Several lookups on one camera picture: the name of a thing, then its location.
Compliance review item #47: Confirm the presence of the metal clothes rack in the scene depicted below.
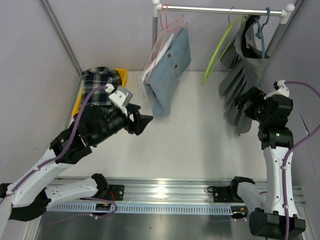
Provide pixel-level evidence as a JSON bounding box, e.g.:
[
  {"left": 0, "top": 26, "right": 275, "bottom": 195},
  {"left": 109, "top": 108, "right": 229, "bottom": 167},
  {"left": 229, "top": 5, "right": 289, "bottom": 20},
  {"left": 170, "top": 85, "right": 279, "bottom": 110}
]
[{"left": 152, "top": 0, "right": 298, "bottom": 55}]

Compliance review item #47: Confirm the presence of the white skirt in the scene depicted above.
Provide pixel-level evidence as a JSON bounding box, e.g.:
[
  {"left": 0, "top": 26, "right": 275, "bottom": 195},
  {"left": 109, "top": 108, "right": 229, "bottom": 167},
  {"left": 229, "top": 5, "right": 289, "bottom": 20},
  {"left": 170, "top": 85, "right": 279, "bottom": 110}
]
[{"left": 139, "top": 33, "right": 175, "bottom": 99}]

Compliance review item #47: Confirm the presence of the pink wire hanger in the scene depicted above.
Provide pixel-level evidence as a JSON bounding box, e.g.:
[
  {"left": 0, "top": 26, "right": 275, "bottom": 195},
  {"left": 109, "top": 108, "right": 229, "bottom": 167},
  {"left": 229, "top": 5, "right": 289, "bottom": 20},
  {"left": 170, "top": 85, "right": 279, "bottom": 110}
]
[
  {"left": 141, "top": 14, "right": 187, "bottom": 84},
  {"left": 144, "top": 0, "right": 169, "bottom": 69}
]

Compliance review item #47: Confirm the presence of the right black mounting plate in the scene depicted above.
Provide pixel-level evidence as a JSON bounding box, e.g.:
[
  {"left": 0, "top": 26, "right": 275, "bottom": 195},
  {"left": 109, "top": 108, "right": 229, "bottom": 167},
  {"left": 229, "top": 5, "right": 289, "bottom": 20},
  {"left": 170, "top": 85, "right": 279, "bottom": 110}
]
[{"left": 207, "top": 185, "right": 244, "bottom": 203}]

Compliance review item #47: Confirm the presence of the grey garment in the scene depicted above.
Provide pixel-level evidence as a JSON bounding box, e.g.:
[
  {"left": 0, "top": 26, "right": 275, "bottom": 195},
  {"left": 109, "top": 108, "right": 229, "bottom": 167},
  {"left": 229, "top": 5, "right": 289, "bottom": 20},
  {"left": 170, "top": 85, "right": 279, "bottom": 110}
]
[{"left": 218, "top": 15, "right": 270, "bottom": 136}]

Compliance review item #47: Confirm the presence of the plaid garment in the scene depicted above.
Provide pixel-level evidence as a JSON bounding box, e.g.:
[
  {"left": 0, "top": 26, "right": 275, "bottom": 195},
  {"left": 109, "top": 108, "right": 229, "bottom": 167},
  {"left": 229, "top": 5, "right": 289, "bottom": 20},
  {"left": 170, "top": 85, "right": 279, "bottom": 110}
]
[{"left": 79, "top": 66, "right": 122, "bottom": 114}]

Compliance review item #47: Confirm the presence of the black mounting plate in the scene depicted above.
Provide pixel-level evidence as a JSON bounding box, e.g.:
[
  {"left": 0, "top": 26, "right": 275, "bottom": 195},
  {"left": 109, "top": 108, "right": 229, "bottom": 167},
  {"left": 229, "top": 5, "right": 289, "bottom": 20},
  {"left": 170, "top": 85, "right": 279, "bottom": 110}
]
[
  {"left": 207, "top": 185, "right": 244, "bottom": 203},
  {"left": 102, "top": 184, "right": 125, "bottom": 202}
]

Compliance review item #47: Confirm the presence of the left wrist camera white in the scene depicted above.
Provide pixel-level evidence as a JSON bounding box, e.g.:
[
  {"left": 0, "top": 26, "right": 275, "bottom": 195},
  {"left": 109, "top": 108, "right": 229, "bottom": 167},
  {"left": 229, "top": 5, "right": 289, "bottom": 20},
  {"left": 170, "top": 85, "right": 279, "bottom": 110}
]
[{"left": 105, "top": 83, "right": 133, "bottom": 117}]

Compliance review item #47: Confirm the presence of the white slotted cable duct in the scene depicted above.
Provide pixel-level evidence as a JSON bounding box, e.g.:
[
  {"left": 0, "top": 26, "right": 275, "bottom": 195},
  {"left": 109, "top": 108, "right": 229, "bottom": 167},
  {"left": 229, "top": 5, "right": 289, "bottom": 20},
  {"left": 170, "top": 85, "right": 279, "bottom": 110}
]
[{"left": 48, "top": 202, "right": 233, "bottom": 216}]

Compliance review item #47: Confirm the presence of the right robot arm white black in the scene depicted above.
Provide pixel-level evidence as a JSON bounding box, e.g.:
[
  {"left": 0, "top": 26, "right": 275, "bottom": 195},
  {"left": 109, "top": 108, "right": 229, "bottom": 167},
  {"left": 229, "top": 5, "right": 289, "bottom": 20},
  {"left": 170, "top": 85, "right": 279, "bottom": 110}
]
[{"left": 228, "top": 85, "right": 306, "bottom": 240}]

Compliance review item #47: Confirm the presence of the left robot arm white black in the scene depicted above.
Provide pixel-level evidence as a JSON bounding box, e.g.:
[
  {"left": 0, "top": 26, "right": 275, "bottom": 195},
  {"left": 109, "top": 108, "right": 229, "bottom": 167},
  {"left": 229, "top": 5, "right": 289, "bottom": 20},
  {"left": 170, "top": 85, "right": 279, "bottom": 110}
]
[{"left": 0, "top": 103, "right": 153, "bottom": 222}]

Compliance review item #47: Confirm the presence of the yellow plastic tray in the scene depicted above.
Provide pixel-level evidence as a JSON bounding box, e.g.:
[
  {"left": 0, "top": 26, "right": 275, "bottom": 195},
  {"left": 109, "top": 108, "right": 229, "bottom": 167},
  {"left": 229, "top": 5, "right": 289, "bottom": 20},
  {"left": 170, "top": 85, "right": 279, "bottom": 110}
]
[{"left": 71, "top": 68, "right": 128, "bottom": 117}]

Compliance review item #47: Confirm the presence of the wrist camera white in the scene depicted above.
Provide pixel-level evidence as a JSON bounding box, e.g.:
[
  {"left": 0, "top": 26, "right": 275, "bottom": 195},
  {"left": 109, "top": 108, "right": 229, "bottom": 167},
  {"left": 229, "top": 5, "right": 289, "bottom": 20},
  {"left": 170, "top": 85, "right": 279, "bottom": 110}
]
[
  {"left": 263, "top": 79, "right": 290, "bottom": 100},
  {"left": 105, "top": 83, "right": 133, "bottom": 117}
]

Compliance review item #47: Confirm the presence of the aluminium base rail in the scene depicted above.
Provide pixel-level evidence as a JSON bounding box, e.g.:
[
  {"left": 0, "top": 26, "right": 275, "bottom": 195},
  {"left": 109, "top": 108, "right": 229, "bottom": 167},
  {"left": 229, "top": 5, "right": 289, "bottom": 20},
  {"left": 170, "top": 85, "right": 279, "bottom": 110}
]
[{"left": 47, "top": 176, "right": 307, "bottom": 207}]

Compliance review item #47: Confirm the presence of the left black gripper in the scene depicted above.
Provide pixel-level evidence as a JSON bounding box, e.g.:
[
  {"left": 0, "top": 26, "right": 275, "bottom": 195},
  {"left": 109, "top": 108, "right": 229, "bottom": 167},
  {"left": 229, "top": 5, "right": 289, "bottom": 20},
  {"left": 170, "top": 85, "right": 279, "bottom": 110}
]
[{"left": 91, "top": 103, "right": 153, "bottom": 147}]

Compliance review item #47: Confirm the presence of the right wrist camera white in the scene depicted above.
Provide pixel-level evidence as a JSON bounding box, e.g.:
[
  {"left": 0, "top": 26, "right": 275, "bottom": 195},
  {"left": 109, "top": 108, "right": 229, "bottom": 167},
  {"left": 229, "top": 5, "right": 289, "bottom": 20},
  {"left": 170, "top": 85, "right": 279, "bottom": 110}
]
[{"left": 263, "top": 79, "right": 290, "bottom": 100}]

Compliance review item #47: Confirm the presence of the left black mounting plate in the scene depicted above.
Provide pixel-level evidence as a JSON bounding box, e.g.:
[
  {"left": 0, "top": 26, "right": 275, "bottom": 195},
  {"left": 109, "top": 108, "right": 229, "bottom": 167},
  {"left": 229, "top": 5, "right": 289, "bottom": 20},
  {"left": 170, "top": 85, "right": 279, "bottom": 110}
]
[{"left": 102, "top": 184, "right": 125, "bottom": 202}]

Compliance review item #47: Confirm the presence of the green plastic hanger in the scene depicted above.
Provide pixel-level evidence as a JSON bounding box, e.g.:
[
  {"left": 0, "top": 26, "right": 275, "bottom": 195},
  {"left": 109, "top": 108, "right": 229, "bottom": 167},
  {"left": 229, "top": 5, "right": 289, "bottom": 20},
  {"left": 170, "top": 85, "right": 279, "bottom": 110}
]
[{"left": 201, "top": 6, "right": 245, "bottom": 86}]

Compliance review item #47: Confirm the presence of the light blue denim skirt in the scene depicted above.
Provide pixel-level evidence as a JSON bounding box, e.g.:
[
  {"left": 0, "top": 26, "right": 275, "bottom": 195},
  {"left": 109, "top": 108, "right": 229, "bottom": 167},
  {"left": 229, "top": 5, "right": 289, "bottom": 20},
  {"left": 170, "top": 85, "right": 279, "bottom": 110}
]
[{"left": 146, "top": 27, "right": 191, "bottom": 118}]

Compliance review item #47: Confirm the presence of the blue plastic hanger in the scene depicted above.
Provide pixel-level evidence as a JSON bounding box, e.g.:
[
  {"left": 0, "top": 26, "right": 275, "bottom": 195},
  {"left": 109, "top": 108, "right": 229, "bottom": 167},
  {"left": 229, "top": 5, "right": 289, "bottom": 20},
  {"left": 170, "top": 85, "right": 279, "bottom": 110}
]
[{"left": 253, "top": 7, "right": 271, "bottom": 59}]

